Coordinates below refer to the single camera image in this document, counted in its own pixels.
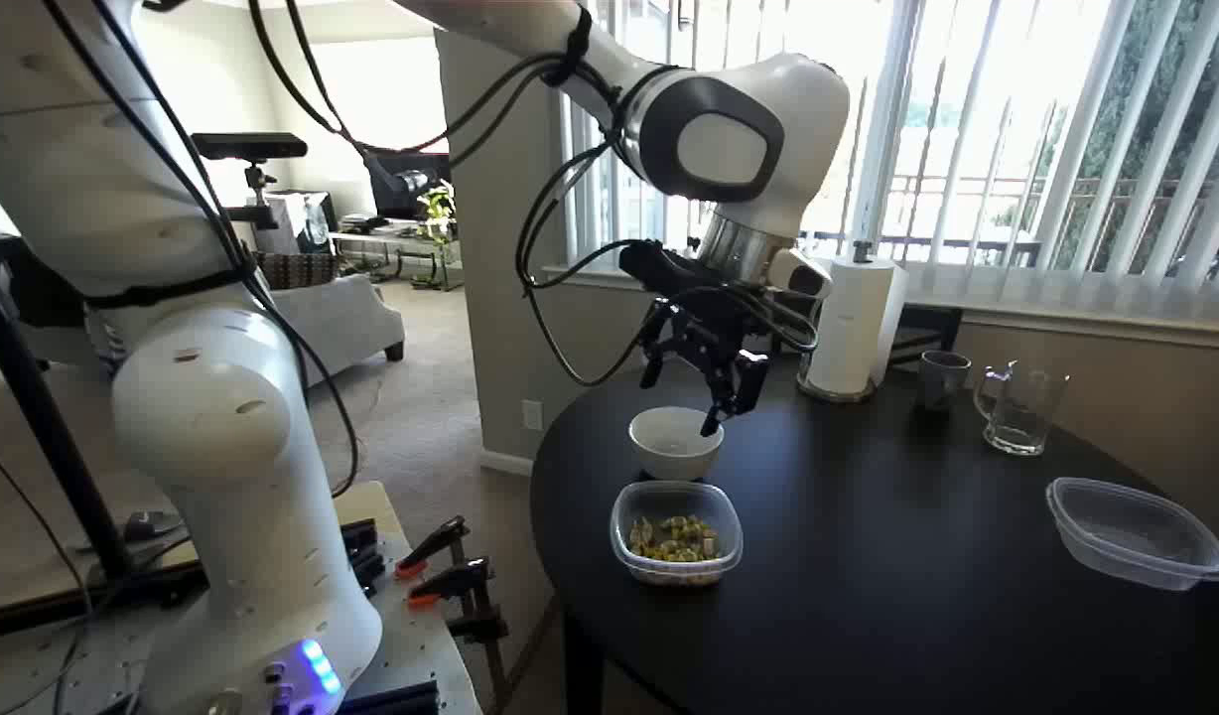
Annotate clear plastic lidded container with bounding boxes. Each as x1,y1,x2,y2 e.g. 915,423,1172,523
1042,474,1219,596

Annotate white ceramic bowl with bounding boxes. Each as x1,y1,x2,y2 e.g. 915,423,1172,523
624,402,726,484

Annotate white upholstered sofa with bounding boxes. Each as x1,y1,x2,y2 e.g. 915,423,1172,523
255,269,409,388

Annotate black camera on stand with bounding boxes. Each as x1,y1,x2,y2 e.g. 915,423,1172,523
188,126,315,229

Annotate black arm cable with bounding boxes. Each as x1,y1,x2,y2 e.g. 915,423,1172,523
248,0,666,394

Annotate robot mounting platform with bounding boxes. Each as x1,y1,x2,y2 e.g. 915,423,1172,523
0,476,490,715

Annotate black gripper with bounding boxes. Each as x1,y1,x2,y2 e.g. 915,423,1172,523
616,236,805,441

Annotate small dark cup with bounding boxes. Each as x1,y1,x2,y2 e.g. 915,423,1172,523
915,347,976,416

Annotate dark television screen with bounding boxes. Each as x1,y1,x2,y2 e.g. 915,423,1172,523
363,149,457,224

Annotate black table leg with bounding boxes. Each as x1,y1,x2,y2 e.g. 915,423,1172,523
560,611,611,715

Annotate green house plant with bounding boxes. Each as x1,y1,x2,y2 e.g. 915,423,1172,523
415,175,466,249

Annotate clear plastic lunch box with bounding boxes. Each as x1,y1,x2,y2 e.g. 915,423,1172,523
604,476,747,590

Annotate paper towel holder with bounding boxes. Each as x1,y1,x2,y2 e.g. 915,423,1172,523
796,236,894,410

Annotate orange handled black clamp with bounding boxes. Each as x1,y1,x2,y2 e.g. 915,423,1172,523
395,511,472,580
405,554,513,648

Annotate black tripod pole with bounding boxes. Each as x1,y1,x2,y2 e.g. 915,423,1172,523
0,229,214,644

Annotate white paper towel roll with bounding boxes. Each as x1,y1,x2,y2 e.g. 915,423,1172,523
801,255,910,402

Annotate yellow candy pile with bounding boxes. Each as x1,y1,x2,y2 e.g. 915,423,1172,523
627,511,722,568

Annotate white vertical window blinds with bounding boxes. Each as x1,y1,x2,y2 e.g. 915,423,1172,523
560,0,1219,289

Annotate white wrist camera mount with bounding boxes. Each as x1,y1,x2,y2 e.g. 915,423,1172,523
763,245,837,308

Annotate black base cable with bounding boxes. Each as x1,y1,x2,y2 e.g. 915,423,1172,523
43,0,367,500

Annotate clear glass mug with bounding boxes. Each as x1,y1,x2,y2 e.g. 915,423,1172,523
971,358,1078,461

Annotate black block on platform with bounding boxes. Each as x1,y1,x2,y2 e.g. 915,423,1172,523
339,518,391,596

